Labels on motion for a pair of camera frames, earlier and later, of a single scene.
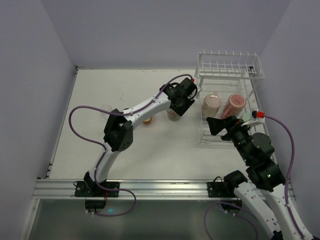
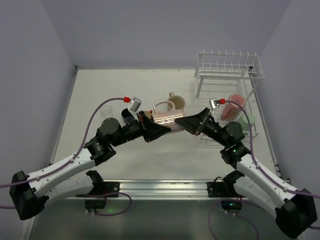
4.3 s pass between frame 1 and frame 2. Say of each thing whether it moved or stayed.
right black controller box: stayed
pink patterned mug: stayed
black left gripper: moved
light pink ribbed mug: moved
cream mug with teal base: moved
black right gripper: moved
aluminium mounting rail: stayed
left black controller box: stayed
